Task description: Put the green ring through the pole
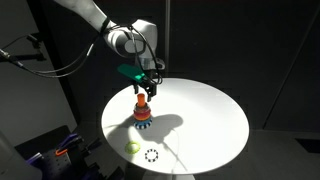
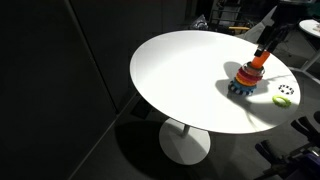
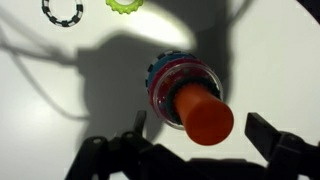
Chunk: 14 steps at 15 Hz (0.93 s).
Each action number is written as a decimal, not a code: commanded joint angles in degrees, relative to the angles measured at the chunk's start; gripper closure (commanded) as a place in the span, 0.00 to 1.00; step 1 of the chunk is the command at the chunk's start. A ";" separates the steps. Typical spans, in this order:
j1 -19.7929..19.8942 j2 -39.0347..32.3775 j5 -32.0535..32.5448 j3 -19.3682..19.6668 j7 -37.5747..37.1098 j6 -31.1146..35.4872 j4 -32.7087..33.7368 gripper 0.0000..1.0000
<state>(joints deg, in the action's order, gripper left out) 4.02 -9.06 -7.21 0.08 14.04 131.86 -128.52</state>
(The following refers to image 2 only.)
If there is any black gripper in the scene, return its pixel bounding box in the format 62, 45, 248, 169
254, 21, 298, 58

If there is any yellow bar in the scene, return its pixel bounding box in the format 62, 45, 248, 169
228, 25, 251, 35

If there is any small white side table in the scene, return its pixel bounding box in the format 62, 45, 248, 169
288, 18, 320, 84

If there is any dark metal rack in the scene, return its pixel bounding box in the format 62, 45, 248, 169
209, 0, 256, 34

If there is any black wheeled equipment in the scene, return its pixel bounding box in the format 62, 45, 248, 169
254, 110, 320, 180

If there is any clear beaded ring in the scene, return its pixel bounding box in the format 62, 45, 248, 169
242, 61, 266, 78

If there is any red stacking ring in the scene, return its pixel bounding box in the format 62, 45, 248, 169
237, 67, 264, 84

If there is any yellow orange stacking ring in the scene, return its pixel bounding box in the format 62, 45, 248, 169
235, 75, 258, 88

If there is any loose black white ring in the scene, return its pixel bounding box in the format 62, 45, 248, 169
278, 83, 296, 96

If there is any blue stacking ring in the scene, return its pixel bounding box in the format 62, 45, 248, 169
230, 79, 258, 94

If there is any large black white ring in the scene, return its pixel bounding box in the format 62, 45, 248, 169
227, 81, 258, 98

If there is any lime green bumpy ring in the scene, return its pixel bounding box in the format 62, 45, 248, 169
271, 94, 293, 109

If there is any white table pedestal base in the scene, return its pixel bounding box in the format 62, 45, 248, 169
158, 117, 212, 166

